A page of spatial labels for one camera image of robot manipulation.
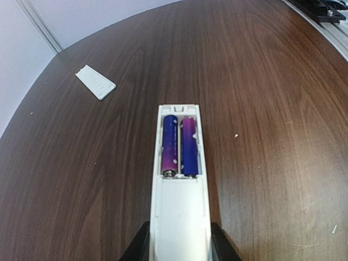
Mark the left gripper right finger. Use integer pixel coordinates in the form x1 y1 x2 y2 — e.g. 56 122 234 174
211 222 241 261

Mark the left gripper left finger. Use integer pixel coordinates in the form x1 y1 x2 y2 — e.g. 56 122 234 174
119 221 150 261

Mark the white remote control body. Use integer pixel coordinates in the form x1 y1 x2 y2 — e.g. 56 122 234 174
149 104 213 260

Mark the purple battery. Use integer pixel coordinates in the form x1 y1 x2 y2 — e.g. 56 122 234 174
160 115 178 178
181 117 198 178

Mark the white remote back cover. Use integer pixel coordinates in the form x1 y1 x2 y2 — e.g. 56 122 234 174
75 65 116 101

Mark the aluminium front rail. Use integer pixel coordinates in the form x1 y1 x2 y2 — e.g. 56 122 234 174
283 1 347 61

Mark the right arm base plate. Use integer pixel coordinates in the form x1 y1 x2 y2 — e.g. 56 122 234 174
289 0 347 23

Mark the left aluminium frame post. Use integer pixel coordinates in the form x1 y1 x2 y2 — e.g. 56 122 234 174
16 0 64 54

